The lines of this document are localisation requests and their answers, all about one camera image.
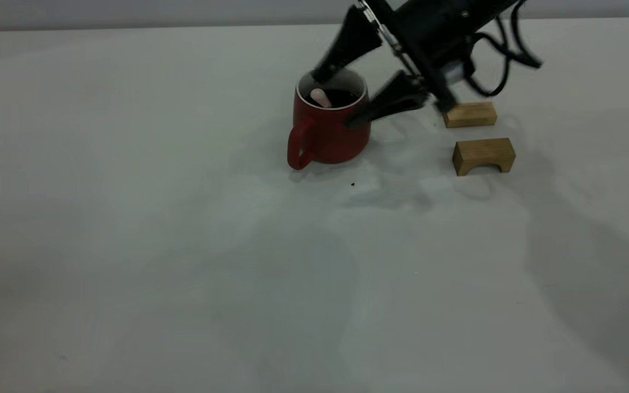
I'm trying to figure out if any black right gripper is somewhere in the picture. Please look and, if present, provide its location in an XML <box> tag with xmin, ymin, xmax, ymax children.
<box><xmin>312</xmin><ymin>0</ymin><xmax>514</xmax><ymax>130</ymax></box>

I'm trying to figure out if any red ceramic mug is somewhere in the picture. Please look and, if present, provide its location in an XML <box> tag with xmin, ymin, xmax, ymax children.
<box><xmin>287</xmin><ymin>68</ymin><xmax>372</xmax><ymax>171</ymax></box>

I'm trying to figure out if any dark coffee liquid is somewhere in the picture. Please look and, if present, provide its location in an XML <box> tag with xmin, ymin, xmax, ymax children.
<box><xmin>305</xmin><ymin>89</ymin><xmax>359</xmax><ymax>109</ymax></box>

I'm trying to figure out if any flat wooden block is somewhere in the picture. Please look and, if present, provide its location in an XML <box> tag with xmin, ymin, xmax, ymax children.
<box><xmin>444</xmin><ymin>102</ymin><xmax>498</xmax><ymax>129</ymax></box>

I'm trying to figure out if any arched wooden block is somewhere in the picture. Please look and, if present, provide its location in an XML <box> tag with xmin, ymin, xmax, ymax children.
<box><xmin>452</xmin><ymin>138</ymin><xmax>517</xmax><ymax>177</ymax></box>

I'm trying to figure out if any silver black wrist camera box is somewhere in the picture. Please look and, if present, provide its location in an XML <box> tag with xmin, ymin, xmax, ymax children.
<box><xmin>439</xmin><ymin>57</ymin><xmax>477</xmax><ymax>85</ymax></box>

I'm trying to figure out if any looped black cable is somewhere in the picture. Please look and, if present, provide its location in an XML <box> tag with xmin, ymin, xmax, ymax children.
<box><xmin>465</xmin><ymin>16</ymin><xmax>512</xmax><ymax>98</ymax></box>

